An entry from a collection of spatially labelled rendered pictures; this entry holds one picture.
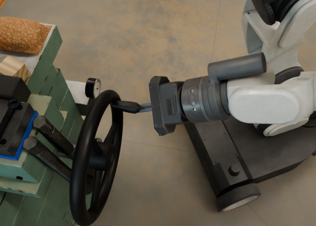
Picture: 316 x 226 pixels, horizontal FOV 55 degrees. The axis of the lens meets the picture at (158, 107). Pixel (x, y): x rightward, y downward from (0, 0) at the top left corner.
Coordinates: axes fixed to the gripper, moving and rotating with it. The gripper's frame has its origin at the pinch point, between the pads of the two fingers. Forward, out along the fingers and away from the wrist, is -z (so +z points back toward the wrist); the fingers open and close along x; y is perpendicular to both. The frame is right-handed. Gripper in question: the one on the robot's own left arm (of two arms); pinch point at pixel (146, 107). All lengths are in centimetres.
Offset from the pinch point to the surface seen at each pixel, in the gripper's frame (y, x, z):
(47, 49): 7.1, 16.6, -20.5
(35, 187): 19.5, -12.2, -13.6
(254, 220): -81, -55, -4
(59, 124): 13.6, -1.2, -12.2
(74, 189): 19.0, -12.6, -4.2
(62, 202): -10, -26, -43
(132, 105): 3.9, 0.7, -0.6
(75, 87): -15.1, 9.9, -35.8
